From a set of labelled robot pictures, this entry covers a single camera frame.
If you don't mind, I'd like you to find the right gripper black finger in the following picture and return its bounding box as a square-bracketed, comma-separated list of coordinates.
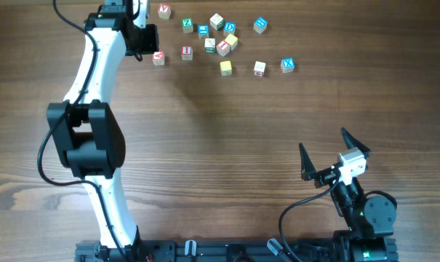
[299, 143, 316, 181]
[340, 127, 371, 157]

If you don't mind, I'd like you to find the red letter A block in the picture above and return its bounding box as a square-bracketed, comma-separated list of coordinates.
[152, 51, 165, 66]

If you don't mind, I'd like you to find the red letter I block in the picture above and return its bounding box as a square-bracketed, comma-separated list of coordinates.
[181, 46, 193, 60]

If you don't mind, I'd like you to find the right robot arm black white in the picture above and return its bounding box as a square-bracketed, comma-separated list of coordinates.
[293, 128, 399, 261]

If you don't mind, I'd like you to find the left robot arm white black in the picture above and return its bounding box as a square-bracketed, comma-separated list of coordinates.
[37, 0, 159, 261]

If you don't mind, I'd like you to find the red letter Y block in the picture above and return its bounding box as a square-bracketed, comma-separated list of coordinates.
[158, 4, 172, 20]

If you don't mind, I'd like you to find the green letter Z block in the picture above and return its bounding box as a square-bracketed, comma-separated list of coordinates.
[182, 17, 193, 33]

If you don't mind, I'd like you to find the blue letter S block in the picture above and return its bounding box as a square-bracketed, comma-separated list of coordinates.
[197, 24, 209, 39]

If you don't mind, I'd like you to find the green picture block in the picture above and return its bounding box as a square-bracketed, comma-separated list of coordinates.
[204, 38, 216, 53]

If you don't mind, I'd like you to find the white green top block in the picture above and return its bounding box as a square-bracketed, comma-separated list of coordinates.
[209, 13, 224, 31]

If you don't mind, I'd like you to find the red letter block centre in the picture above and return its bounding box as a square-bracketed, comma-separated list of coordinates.
[216, 39, 231, 57]

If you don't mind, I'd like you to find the yellow block lower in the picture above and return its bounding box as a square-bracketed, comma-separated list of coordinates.
[220, 60, 232, 76]

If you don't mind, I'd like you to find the yellow block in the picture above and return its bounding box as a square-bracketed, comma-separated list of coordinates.
[220, 60, 232, 76]
[225, 33, 239, 50]

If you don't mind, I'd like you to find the blue letter D block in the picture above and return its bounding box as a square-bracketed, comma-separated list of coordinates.
[223, 22, 236, 36]

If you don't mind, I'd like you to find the yellow block upper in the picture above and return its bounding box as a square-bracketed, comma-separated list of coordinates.
[225, 33, 239, 50]

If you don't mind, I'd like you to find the blue letter X block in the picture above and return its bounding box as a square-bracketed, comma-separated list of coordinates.
[281, 57, 295, 73]

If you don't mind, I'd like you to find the red number 6 block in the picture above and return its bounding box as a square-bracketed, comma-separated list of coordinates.
[254, 61, 266, 77]

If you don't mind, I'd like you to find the blue block far right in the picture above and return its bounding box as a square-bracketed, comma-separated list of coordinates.
[253, 17, 268, 34]

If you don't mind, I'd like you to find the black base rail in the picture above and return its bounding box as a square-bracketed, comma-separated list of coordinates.
[74, 237, 399, 262]

